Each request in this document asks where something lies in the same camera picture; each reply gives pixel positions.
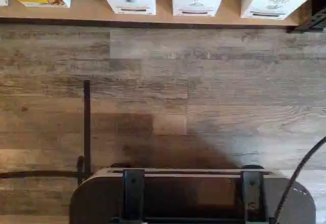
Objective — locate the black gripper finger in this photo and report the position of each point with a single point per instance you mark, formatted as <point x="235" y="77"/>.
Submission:
<point x="133" y="196"/>
<point x="253" y="198"/>

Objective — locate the black metal shelf rack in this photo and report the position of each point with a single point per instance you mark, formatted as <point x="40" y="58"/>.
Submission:
<point x="317" y="5"/>

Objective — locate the white tea box green strip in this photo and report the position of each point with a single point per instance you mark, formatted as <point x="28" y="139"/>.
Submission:
<point x="272" y="2"/>

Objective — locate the wooden bottom shelf board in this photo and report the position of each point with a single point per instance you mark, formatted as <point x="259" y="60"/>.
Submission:
<point x="84" y="15"/>

